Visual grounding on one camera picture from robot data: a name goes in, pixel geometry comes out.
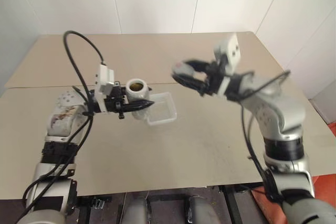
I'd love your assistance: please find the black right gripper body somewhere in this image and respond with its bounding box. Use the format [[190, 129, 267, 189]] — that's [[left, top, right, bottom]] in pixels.
[[200, 55, 227, 97]]

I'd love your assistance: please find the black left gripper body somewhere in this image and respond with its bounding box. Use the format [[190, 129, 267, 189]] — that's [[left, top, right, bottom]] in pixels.
[[103, 81, 130, 120]]

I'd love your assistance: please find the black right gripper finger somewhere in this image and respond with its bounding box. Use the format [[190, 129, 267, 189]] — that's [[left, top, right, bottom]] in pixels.
[[183, 59, 211, 74], [171, 73, 207, 93]]

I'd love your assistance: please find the white plastic jar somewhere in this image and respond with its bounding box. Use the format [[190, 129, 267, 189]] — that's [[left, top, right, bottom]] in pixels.
[[125, 78, 152, 122]]

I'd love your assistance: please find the white jar lid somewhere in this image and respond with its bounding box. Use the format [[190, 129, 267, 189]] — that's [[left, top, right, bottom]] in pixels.
[[171, 61, 196, 78]]

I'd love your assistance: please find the clear plastic box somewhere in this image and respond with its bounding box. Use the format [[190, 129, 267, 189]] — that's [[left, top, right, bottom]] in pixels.
[[146, 92, 178, 126]]

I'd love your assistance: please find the orange plastic sheet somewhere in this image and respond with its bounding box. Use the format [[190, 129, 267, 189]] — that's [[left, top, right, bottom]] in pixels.
[[324, 120, 336, 140], [251, 175, 288, 224]]

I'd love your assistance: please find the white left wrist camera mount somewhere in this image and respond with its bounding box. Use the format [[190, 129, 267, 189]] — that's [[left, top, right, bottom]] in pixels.
[[94, 63, 116, 112]]

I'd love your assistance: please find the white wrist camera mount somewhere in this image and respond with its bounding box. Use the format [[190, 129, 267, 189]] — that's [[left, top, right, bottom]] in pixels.
[[214, 33, 242, 96], [94, 63, 116, 112]]

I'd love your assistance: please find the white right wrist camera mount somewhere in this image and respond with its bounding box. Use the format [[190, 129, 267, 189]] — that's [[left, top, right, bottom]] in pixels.
[[214, 33, 242, 96]]

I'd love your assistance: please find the black table frame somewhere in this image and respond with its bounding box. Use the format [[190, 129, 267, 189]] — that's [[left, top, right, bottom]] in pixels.
[[75, 183, 267, 224]]

